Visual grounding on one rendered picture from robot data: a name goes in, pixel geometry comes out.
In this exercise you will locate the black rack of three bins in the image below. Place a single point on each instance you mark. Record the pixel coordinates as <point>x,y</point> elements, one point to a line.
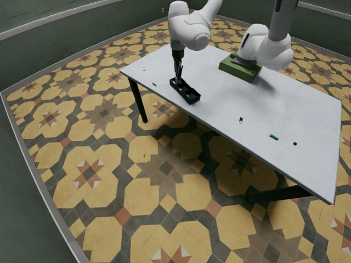
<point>189,94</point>

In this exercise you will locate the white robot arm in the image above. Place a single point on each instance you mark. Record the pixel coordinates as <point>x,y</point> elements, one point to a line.
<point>272,49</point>

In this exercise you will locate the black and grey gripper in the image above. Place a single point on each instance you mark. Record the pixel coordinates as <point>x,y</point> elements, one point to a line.
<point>177,57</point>

